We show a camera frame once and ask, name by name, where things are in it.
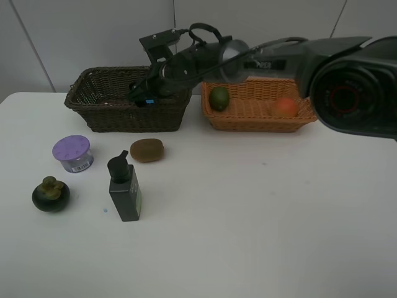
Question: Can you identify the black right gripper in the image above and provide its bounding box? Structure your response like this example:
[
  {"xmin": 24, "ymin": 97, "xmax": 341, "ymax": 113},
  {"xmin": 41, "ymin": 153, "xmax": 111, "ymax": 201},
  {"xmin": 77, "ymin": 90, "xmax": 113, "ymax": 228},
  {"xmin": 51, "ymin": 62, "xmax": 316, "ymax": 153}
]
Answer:
[{"xmin": 128, "ymin": 42, "xmax": 223, "ymax": 107}]

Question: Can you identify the green lime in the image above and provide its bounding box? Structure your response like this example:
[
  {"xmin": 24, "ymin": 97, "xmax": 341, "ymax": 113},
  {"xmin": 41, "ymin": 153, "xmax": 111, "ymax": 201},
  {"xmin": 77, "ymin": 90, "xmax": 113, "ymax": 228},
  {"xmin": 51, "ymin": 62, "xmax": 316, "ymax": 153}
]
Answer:
[{"xmin": 208, "ymin": 86, "xmax": 230, "ymax": 112}]

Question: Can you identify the dark purple mangosteen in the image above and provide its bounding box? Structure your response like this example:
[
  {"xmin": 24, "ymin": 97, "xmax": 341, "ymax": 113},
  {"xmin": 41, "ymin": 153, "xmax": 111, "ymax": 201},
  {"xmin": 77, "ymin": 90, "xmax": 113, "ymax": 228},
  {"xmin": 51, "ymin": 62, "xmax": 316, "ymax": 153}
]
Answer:
[{"xmin": 32, "ymin": 176, "xmax": 70, "ymax": 213}]

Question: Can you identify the orange red peach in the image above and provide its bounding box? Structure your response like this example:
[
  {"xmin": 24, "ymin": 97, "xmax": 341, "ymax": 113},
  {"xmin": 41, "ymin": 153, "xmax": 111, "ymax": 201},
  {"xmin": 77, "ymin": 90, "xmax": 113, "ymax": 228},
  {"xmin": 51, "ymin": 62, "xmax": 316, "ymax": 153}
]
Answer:
[{"xmin": 272, "ymin": 97, "xmax": 298, "ymax": 118}]

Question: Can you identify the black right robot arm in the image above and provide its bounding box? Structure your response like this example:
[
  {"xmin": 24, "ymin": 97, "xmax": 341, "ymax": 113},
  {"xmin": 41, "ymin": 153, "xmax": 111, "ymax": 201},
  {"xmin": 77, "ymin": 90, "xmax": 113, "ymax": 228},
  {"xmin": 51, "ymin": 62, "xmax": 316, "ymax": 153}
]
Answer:
[{"xmin": 128, "ymin": 36, "xmax": 396, "ymax": 139}]

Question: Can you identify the dark brown wicker basket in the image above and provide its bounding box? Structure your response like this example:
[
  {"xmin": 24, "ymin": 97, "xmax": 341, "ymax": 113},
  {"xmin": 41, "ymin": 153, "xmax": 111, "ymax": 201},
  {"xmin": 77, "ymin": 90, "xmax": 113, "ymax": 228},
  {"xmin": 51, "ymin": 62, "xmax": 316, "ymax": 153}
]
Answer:
[{"xmin": 65, "ymin": 66, "xmax": 192, "ymax": 133}]

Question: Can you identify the brown kiwi fruit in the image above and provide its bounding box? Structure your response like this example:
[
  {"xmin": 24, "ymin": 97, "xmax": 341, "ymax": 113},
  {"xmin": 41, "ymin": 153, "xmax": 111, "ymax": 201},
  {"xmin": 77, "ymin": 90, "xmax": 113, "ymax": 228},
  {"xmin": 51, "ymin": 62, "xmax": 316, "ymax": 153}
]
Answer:
[{"xmin": 130, "ymin": 138, "xmax": 164, "ymax": 163}]

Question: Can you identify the purple lidded round jar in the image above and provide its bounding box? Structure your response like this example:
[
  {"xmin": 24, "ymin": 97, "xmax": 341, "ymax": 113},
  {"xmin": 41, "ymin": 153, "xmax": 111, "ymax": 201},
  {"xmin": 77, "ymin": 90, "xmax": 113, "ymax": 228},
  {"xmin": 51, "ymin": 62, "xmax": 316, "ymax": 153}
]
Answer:
[{"xmin": 52, "ymin": 135, "xmax": 94, "ymax": 173}]

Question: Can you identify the dark green pump bottle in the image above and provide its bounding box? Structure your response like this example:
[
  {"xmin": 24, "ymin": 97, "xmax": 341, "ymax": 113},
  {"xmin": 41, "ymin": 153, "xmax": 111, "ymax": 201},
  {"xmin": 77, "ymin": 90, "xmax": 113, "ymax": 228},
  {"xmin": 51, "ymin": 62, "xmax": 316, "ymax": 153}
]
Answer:
[{"xmin": 107, "ymin": 150, "xmax": 142, "ymax": 222}]

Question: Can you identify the orange wicker basket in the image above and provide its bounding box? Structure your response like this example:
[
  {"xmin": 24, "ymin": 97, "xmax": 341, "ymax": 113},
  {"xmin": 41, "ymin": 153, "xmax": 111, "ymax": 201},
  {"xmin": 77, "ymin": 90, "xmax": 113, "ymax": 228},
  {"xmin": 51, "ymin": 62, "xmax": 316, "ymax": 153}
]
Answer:
[{"xmin": 201, "ymin": 78, "xmax": 317, "ymax": 133}]

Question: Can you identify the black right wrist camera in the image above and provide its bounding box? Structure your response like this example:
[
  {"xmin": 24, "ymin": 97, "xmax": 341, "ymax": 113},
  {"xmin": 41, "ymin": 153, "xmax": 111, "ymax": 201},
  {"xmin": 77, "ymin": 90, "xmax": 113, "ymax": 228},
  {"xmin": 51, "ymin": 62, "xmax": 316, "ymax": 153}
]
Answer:
[{"xmin": 139, "ymin": 29, "xmax": 188, "ymax": 64}]

